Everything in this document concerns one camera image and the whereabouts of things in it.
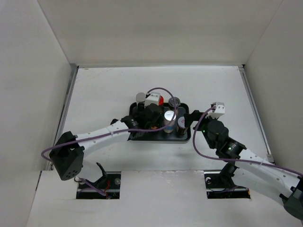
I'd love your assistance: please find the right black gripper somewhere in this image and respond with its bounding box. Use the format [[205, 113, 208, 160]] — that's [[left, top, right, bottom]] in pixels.
[[184, 110, 219, 149]]

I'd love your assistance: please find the silver-lid blue-label bottle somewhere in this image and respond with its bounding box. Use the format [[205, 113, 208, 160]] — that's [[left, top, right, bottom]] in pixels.
[[163, 110, 176, 133], [135, 92, 146, 112]]

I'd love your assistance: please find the red-lid chili sauce jar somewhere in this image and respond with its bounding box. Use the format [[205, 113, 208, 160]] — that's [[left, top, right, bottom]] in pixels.
[[158, 96, 164, 106]]

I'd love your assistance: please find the small red-lid sauce jar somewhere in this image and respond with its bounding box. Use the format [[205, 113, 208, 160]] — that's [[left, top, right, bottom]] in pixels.
[[176, 116, 188, 135]]

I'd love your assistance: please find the black-lid white spice jar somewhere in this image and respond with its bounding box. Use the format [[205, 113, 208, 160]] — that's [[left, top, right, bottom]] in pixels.
[[168, 97, 181, 108]]

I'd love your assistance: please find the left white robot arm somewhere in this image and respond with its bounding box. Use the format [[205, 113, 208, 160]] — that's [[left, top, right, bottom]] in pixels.
[[49, 104, 164, 189]]

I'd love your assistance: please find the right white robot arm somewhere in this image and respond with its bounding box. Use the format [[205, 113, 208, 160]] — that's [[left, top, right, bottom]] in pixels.
[[184, 106, 303, 220]]

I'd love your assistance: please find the black plastic tray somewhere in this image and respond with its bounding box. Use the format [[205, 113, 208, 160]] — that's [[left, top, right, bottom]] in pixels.
[[130, 103, 191, 143]]

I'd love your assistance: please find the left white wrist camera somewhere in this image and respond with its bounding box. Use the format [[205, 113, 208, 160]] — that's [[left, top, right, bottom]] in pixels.
[[144, 92, 161, 107]]

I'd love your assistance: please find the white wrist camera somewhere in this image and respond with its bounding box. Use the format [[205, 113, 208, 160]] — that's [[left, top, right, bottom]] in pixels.
[[144, 92, 161, 107], [206, 102, 225, 119]]

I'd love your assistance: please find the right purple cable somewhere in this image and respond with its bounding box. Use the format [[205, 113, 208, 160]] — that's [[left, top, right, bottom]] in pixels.
[[192, 106, 303, 178]]

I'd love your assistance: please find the purple cable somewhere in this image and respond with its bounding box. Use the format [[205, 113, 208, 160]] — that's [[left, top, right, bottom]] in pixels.
[[192, 106, 303, 178], [41, 87, 178, 196]]

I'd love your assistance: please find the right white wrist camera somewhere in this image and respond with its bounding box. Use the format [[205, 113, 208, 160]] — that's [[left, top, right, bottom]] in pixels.
[[206, 102, 225, 119]]

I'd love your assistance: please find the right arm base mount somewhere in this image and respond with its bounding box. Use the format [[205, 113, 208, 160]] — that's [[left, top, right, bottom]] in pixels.
[[204, 163, 250, 199]]

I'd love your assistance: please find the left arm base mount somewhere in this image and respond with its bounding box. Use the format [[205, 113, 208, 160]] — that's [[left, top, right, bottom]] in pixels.
[[74, 164, 122, 200]]

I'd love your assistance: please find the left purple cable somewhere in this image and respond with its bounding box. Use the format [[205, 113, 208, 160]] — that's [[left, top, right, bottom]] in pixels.
[[41, 87, 178, 196]]

